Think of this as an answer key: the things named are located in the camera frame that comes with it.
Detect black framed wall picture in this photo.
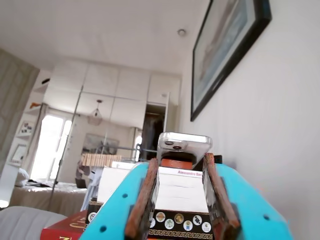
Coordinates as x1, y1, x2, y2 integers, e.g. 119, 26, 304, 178
190, 0, 273, 123

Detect white paperback book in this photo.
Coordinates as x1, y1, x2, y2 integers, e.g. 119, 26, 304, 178
96, 160, 151, 204

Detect bed with beige cover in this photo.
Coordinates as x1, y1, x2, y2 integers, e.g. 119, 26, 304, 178
9, 167, 89, 217

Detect small white framed picture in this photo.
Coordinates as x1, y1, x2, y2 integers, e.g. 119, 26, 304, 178
17, 120, 35, 137
8, 143, 28, 167

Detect wire pendant lamp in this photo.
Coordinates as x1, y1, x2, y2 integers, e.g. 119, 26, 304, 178
86, 99, 104, 126

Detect grey cushion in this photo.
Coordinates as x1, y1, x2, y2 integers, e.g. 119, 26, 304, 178
0, 205, 69, 240

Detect red book gold lettering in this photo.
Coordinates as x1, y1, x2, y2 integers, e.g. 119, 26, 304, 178
40, 209, 89, 240

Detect white book pink title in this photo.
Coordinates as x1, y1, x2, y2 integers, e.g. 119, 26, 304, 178
157, 166, 205, 180

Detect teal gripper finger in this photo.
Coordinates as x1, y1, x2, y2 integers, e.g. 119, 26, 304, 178
79, 158, 161, 240
202, 152, 295, 240

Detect smartphone in clear case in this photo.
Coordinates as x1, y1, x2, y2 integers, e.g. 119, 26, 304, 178
156, 131, 214, 171

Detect black box round emblems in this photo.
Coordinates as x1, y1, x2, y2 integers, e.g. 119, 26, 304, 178
86, 198, 215, 237

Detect thick white book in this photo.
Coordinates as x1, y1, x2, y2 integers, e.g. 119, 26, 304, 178
156, 174, 210, 214

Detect white wardrobe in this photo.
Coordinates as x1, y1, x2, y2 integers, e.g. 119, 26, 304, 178
42, 61, 182, 161

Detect orange book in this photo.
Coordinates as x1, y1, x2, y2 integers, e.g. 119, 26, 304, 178
160, 157, 195, 170

